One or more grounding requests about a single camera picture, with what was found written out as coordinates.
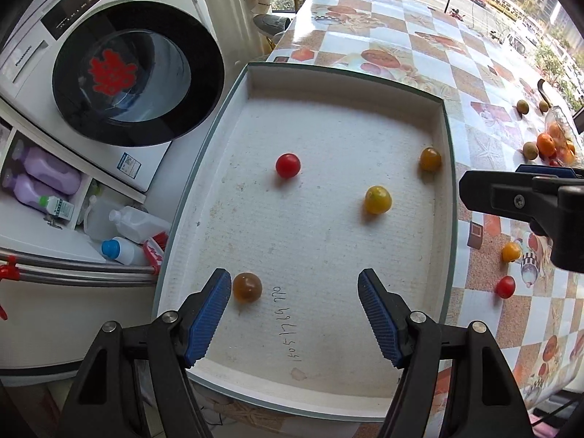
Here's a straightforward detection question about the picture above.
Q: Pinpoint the patterned checkered tablecloth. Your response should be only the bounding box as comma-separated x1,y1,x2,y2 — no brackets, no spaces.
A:
265,0,584,420

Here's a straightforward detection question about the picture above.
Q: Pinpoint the white front-load washing machine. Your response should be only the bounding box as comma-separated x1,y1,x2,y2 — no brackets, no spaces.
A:
0,0,258,195

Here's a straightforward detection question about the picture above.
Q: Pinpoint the white bottle with blue cap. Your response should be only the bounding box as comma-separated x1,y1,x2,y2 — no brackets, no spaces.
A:
101,237,149,266

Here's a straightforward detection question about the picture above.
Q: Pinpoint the clear plastic bottle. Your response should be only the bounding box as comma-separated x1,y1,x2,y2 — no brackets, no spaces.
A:
109,206,172,243

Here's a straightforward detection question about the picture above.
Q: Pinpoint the white bottle with green cap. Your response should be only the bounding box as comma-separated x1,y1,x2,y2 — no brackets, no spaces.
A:
39,195,76,222

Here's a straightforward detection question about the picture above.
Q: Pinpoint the red and white packet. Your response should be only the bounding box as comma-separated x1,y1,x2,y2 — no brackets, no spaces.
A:
143,232,169,275

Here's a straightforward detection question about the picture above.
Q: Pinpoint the orange mandarin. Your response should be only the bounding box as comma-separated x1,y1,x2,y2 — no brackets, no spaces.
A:
536,133,557,158

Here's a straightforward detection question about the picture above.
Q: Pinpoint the red plastic clip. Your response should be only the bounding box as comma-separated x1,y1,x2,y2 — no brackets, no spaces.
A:
0,255,20,282

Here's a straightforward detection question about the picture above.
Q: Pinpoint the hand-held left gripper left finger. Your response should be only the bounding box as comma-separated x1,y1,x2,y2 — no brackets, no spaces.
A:
57,268,233,438

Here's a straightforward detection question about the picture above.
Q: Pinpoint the purple detergent bottle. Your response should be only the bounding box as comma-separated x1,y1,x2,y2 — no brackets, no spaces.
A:
2,169,51,213
11,141,84,196

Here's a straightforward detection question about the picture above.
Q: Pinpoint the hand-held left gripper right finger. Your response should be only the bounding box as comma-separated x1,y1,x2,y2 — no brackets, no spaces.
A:
357,268,534,438

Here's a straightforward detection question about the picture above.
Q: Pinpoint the grey slipper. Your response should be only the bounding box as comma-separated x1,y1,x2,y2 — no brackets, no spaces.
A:
252,14,295,38

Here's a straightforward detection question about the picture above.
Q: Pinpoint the yellow cherry tomato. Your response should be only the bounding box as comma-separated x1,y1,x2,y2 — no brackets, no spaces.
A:
364,185,392,215

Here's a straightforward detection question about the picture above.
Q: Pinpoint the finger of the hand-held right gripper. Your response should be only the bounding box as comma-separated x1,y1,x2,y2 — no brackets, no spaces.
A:
515,164,577,178
459,170,563,230

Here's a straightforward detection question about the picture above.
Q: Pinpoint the metal rail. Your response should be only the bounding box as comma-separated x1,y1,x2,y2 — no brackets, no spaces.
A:
0,246,160,287

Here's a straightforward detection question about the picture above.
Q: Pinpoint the clear plastic bag of mandarins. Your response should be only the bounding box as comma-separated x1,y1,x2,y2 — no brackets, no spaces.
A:
545,106,584,166

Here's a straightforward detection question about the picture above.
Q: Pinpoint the brown-orange cherry tomato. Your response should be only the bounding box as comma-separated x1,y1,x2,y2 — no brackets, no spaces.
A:
232,272,263,303
420,147,442,173

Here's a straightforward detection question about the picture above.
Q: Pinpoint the clear plastic jug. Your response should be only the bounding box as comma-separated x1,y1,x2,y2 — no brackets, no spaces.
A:
84,195,120,242

